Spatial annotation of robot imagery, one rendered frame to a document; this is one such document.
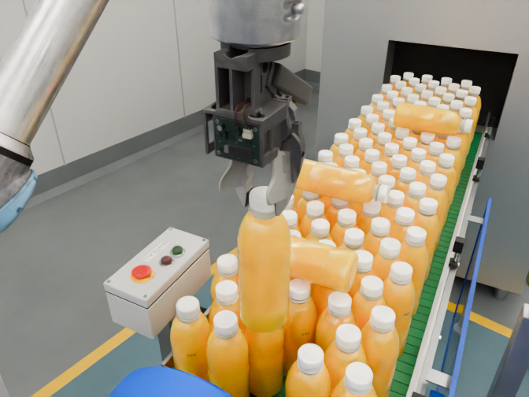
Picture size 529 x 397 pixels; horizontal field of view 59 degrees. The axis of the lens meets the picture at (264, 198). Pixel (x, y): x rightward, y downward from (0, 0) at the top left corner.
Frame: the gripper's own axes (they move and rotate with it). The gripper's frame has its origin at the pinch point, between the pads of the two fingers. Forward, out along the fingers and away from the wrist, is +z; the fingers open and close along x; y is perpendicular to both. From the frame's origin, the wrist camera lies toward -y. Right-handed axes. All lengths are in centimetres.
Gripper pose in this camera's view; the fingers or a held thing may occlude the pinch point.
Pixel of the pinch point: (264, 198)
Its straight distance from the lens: 59.0
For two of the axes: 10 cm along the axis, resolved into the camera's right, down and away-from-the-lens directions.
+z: 0.0, 8.5, 5.3
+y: -4.6, 4.7, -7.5
